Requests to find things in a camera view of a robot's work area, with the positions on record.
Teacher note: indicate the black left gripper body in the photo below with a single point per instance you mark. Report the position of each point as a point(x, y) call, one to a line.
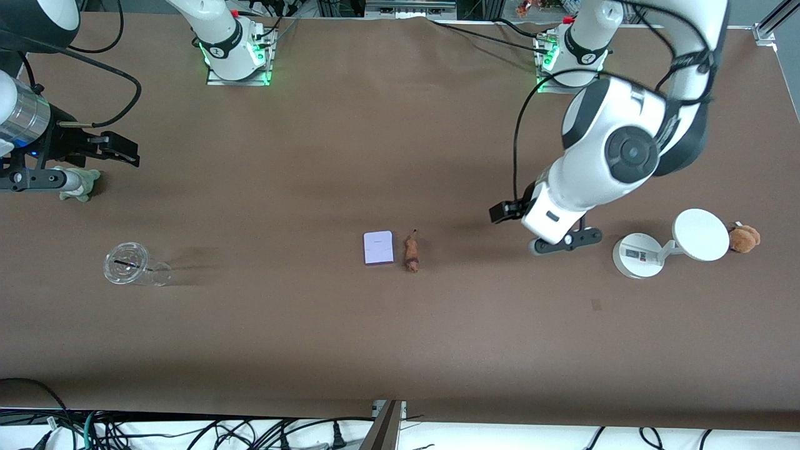
point(524, 201)

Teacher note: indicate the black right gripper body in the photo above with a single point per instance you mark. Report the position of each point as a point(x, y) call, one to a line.
point(64, 140)

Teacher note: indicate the brown lion statue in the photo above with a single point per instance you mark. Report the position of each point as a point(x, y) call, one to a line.
point(412, 250)

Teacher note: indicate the lilac Huawei phone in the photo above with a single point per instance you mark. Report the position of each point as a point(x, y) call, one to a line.
point(378, 248)

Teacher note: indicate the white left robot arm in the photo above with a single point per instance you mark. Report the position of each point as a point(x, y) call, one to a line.
point(600, 125)

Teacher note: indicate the green plush toy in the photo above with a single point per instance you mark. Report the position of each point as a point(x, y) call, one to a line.
point(81, 194)

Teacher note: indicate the clear plastic cup with lid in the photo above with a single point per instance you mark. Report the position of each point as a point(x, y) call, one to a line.
point(127, 264)

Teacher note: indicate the brown table cover sheet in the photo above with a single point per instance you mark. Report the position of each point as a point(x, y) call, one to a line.
point(400, 344)

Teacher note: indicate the aluminium profile beam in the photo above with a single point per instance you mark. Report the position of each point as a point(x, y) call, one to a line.
point(384, 431)

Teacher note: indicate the black power plug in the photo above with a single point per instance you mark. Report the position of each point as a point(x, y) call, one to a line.
point(338, 440)

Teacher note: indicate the black right camera mount bracket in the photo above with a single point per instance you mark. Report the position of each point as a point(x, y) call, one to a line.
point(31, 180)

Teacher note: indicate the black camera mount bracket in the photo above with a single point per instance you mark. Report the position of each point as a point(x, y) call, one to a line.
point(31, 180)
point(578, 239)

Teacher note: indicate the black left camera mount bracket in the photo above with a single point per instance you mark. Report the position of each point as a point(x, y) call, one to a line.
point(578, 239)

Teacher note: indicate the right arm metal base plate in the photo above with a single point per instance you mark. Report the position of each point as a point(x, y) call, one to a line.
point(237, 81)

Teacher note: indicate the aluminium frame rail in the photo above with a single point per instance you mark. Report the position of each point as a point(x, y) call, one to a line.
point(409, 7)

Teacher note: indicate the aluminium corner post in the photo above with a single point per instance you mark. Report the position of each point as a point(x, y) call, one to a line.
point(765, 28)

